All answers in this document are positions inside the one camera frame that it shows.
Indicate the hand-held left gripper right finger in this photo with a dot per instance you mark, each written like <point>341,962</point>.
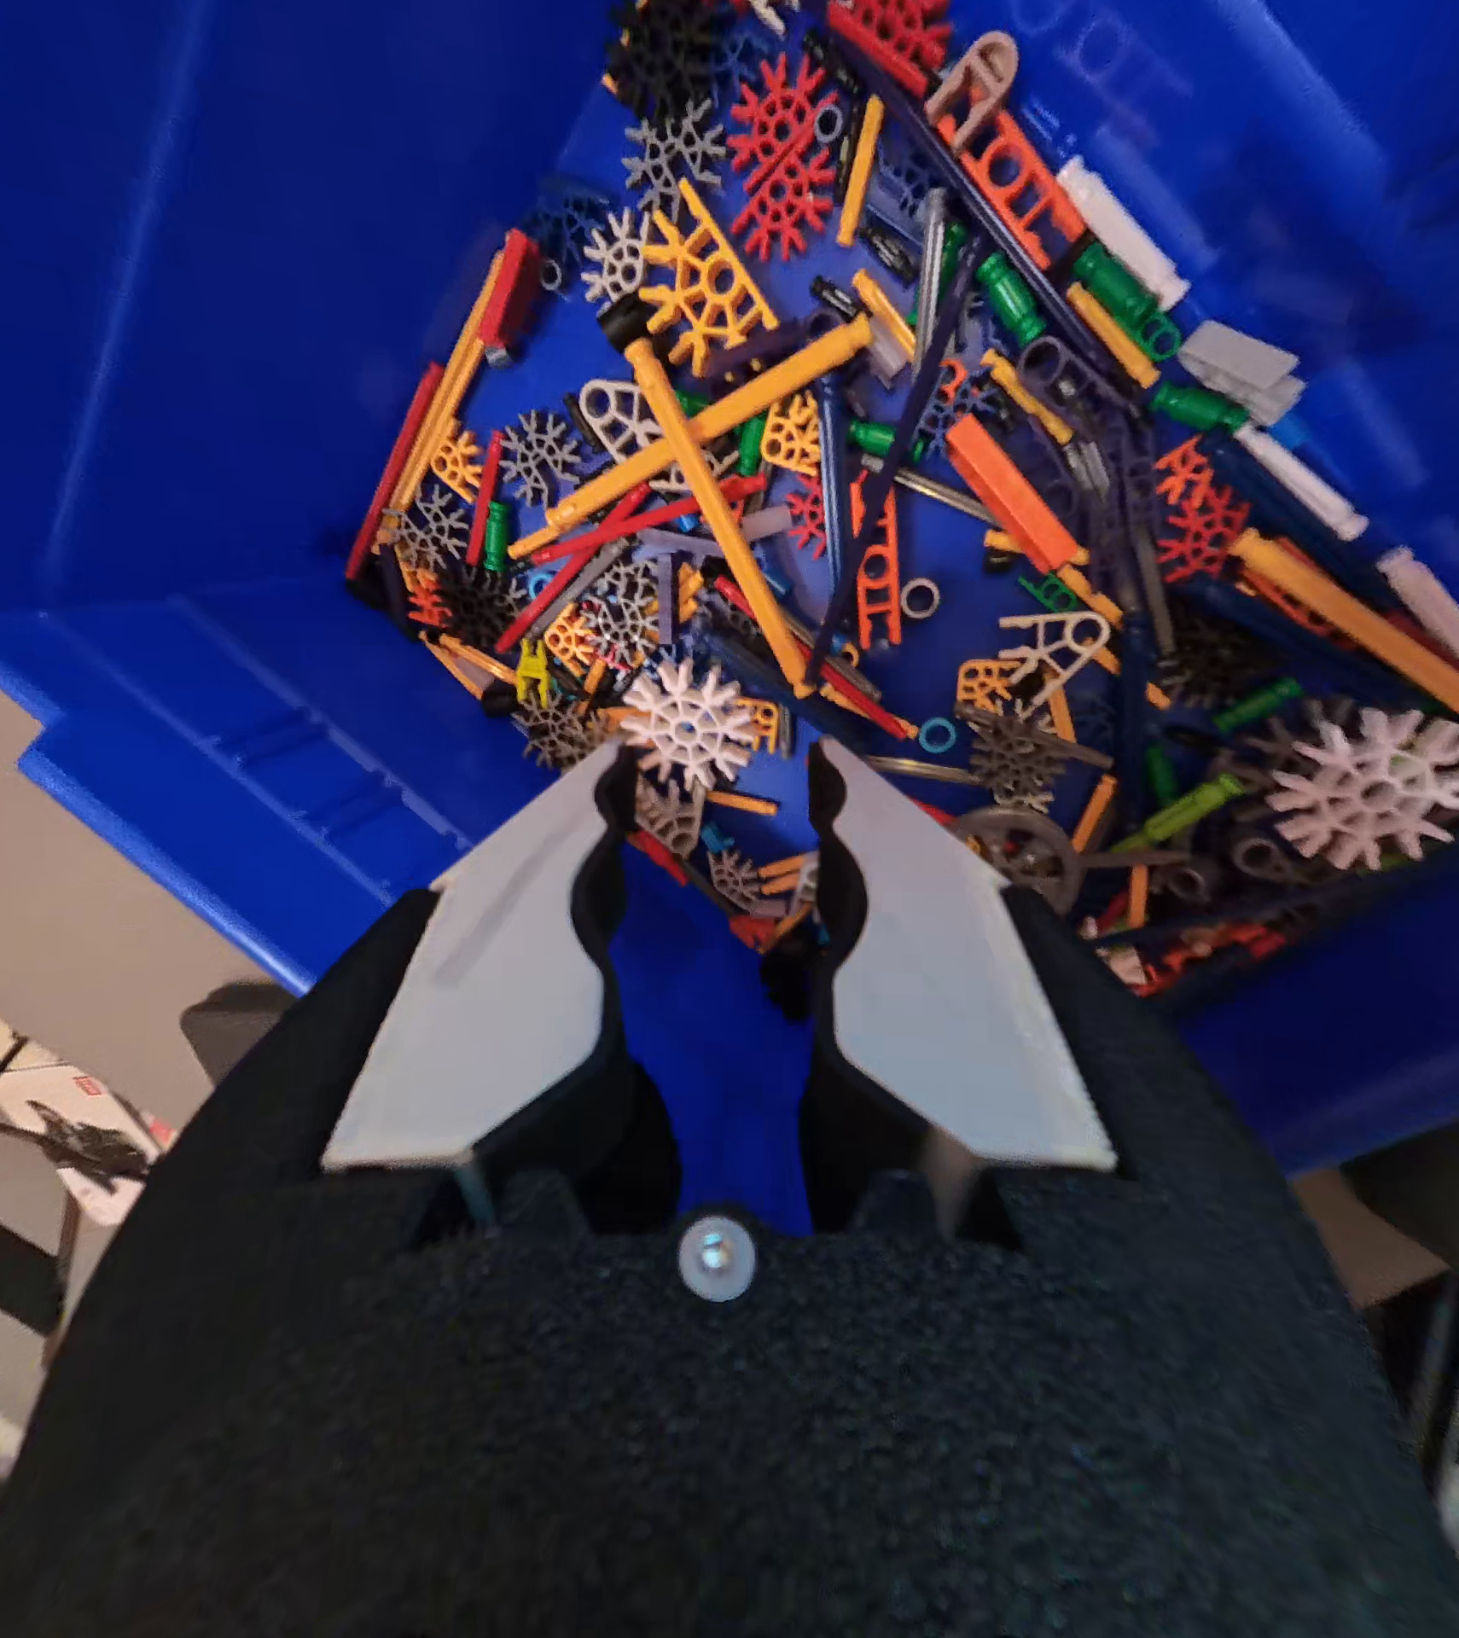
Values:
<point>948,1010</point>

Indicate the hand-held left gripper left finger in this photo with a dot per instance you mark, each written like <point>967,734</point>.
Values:
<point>488,1010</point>

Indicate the pile of construction toy pieces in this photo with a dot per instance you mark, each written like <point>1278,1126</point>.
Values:
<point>692,723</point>

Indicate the blue plastic bin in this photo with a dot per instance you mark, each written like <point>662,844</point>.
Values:
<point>167,319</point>

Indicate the white printed box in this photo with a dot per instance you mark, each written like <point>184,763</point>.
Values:
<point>78,1112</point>

